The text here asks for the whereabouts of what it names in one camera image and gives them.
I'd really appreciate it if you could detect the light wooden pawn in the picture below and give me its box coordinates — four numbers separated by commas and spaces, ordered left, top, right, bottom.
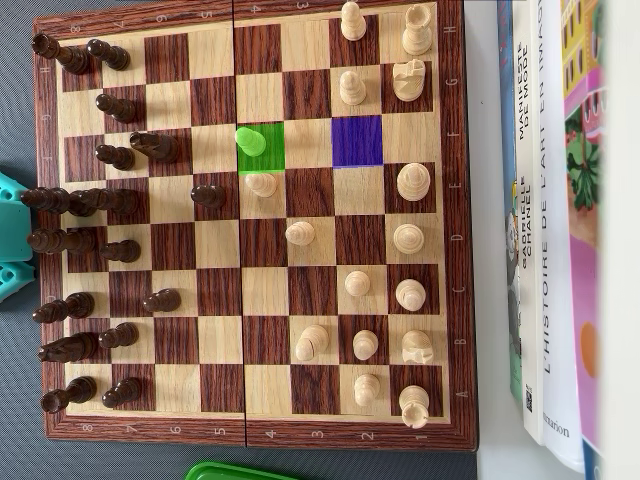
340, 0, 365, 42
344, 270, 372, 296
285, 220, 316, 246
235, 126, 266, 157
244, 173, 279, 200
339, 70, 367, 106
352, 329, 380, 362
353, 373, 381, 407

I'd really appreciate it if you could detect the light wooden queen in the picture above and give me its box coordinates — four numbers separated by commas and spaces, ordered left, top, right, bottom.
392, 223, 425, 253

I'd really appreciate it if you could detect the light wooden bishop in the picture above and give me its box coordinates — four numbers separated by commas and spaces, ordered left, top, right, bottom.
294, 324, 330, 362
395, 278, 427, 311

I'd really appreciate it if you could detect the light wooden king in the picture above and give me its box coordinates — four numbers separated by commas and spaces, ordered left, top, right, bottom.
397, 162, 432, 203

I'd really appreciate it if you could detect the wooden folding chessboard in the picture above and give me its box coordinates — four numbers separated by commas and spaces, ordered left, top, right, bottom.
30, 0, 476, 454

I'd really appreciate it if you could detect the dark wooden pawn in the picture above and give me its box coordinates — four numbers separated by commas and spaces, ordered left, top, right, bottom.
94, 143, 136, 171
190, 184, 226, 209
86, 38, 131, 71
99, 239, 142, 265
142, 288, 182, 314
98, 322, 140, 350
101, 377, 143, 409
95, 93, 137, 124

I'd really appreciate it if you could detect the light wooden knight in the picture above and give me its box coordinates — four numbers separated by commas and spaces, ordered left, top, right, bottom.
392, 58, 427, 103
401, 329, 434, 366

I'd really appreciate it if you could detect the light wooden rook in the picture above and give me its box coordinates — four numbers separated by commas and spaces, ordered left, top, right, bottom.
398, 384, 431, 430
402, 3, 434, 57

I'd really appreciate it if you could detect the dark wooden knight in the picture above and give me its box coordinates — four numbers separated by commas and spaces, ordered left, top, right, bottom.
38, 332, 100, 364
128, 130, 180, 164

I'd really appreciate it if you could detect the blue illustrated book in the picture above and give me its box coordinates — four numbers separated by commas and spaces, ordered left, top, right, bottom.
496, 0, 525, 402

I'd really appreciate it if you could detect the white Gabrielle Chanel book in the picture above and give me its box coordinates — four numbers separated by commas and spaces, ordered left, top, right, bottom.
513, 0, 547, 445

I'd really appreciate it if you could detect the white art history book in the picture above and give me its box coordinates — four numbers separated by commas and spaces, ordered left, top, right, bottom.
529, 0, 587, 474

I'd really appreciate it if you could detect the green plastic container lid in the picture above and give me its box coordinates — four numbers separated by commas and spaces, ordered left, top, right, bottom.
185, 462, 301, 480

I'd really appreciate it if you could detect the dark wooden queen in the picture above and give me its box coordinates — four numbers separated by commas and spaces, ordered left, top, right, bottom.
26, 228, 99, 255

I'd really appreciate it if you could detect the pink colourful book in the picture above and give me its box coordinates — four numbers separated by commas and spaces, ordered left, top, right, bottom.
559, 0, 610, 480

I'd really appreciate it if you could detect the dark wooden king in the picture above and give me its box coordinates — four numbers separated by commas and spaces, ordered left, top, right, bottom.
20, 186, 94, 217

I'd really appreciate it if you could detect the dark grey table mat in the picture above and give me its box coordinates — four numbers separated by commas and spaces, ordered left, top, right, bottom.
0, 0, 481, 480

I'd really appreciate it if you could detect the dark wooden rook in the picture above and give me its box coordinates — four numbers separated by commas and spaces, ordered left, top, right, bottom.
31, 32, 91, 76
40, 376, 98, 414

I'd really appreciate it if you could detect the white blurry pole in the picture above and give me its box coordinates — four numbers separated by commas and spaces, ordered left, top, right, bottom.
597, 0, 640, 480

